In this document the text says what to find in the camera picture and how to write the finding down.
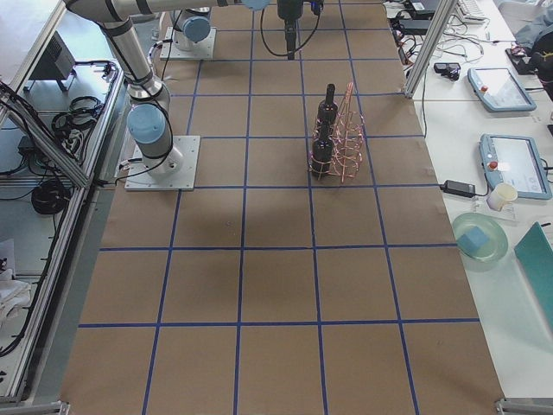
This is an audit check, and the dark bottle in basket left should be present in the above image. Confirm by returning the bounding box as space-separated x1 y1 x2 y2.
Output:
316 83 338 128

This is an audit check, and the aluminium frame post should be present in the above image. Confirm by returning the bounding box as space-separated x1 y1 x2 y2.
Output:
404 0 456 99

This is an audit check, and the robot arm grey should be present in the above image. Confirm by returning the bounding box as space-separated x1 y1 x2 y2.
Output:
170 1 303 60

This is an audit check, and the blue foam cube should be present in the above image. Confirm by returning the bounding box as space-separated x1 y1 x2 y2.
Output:
456 227 489 255

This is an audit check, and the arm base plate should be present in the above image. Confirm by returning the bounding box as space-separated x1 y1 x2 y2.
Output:
160 26 216 61
124 136 200 191

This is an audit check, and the copper wire wine basket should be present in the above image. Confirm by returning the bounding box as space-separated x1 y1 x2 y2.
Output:
308 81 365 183

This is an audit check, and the teach pendant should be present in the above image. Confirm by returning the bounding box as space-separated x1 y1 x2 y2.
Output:
479 134 552 200
467 67 537 112

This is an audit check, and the black adapter on table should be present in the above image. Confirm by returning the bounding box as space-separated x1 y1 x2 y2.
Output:
440 180 476 198

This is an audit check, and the dark bottle in basket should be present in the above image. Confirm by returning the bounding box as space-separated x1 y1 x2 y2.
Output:
311 123 334 178
316 83 338 128

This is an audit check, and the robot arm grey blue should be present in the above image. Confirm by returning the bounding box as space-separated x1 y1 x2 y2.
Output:
65 1 230 177

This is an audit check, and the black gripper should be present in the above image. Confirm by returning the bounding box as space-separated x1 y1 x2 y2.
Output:
276 0 303 20

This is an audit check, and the teal board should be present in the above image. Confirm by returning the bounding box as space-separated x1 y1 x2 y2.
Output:
514 222 552 326

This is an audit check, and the teach pendant near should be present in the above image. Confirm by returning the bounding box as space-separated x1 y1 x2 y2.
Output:
479 134 552 200

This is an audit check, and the coiled black cable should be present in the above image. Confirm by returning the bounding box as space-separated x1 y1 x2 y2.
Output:
30 179 70 216

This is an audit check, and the teach pendant far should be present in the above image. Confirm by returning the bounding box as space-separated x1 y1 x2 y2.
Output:
467 67 537 112

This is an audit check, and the white paper cup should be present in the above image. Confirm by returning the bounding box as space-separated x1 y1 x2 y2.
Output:
486 182 518 212

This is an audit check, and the black braided cable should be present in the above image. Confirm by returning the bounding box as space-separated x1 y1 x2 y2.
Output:
258 6 323 57

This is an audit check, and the green glass plate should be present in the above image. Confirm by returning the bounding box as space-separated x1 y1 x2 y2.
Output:
452 213 509 263

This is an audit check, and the grey control box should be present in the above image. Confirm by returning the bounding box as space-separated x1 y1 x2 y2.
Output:
23 31 76 92

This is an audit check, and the dark bottle in basket right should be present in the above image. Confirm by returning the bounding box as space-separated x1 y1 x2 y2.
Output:
311 123 334 178

